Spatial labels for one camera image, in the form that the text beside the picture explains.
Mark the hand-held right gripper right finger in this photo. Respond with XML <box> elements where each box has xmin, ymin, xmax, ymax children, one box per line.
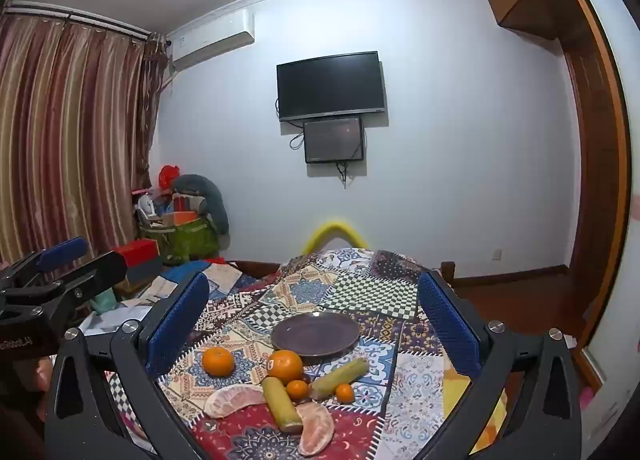
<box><xmin>417</xmin><ymin>272</ymin><xmax>583</xmax><ymax>460</ymax></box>

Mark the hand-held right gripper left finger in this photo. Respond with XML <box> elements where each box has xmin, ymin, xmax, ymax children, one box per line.
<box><xmin>44</xmin><ymin>271</ymin><xmax>211</xmax><ymax>460</ymax></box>

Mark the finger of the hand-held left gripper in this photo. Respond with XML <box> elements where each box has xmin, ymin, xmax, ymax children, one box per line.
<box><xmin>35</xmin><ymin>237</ymin><xmax>87</xmax><ymax>271</ymax></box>
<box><xmin>62</xmin><ymin>252</ymin><xmax>128</xmax><ymax>298</ymax></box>

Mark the orange with sticker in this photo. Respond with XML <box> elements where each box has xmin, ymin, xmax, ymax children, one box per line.
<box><xmin>267</xmin><ymin>349</ymin><xmax>305</xmax><ymax>386</ymax></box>

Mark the greenish sugarcane piece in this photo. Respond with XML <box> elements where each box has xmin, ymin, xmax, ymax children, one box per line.
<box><xmin>309</xmin><ymin>357</ymin><xmax>371</xmax><ymax>398</ymax></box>

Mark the yellow sugarcane piece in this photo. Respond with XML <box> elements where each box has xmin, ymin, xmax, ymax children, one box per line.
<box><xmin>261</xmin><ymin>376</ymin><xmax>305</xmax><ymax>435</ymax></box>

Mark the dark purple plate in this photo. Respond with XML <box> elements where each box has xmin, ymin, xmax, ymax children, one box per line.
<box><xmin>270</xmin><ymin>311</ymin><xmax>362</xmax><ymax>358</ymax></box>

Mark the peeled pomelo segment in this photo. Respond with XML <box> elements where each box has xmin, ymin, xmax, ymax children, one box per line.
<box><xmin>203</xmin><ymin>385</ymin><xmax>265</xmax><ymax>419</ymax></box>
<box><xmin>296</xmin><ymin>401</ymin><xmax>335</xmax><ymax>457</ymax></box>

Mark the person's left hand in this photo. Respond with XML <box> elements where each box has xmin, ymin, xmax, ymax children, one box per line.
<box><xmin>34</xmin><ymin>356</ymin><xmax>53</xmax><ymax>393</ymax></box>

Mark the red and grey box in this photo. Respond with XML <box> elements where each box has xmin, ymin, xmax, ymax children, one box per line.
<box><xmin>112</xmin><ymin>240</ymin><xmax>163</xmax><ymax>288</ymax></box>

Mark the blue white patterned cloth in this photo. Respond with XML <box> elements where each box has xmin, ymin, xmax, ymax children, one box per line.
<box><xmin>122</xmin><ymin>260</ymin><xmax>241</xmax><ymax>311</ymax></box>

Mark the colourful patchwork blanket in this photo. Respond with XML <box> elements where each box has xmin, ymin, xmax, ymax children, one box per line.
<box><xmin>80</xmin><ymin>247</ymin><xmax>508</xmax><ymax>460</ymax></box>

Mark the green bag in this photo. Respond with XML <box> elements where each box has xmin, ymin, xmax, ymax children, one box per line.
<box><xmin>140</xmin><ymin>217</ymin><xmax>221</xmax><ymax>263</ymax></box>

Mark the striped brown curtain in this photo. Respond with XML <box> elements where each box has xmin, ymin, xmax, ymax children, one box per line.
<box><xmin>0</xmin><ymin>14</ymin><xmax>168</xmax><ymax>265</ymax></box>

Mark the grey plush pillow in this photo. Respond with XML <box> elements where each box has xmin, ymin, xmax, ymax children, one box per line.
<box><xmin>172</xmin><ymin>174</ymin><xmax>231</xmax><ymax>235</ymax></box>

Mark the white air conditioner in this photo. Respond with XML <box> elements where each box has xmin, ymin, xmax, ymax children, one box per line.
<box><xmin>166</xmin><ymin>8</ymin><xmax>256</xmax><ymax>71</ymax></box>

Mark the small black wall monitor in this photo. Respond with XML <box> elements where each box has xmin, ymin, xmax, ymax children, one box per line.
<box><xmin>303</xmin><ymin>116</ymin><xmax>365</xmax><ymax>164</ymax></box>

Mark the wooden door frame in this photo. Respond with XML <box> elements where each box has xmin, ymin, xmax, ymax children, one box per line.
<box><xmin>550</xmin><ymin>0</ymin><xmax>632</xmax><ymax>341</ymax></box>

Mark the white curtain rail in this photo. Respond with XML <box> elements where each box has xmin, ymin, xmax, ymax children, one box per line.
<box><xmin>5</xmin><ymin>0</ymin><xmax>151</xmax><ymax>40</ymax></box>

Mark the large black wall television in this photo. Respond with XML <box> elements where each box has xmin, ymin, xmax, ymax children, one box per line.
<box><xmin>276</xmin><ymin>52</ymin><xmax>387</xmax><ymax>123</ymax></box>

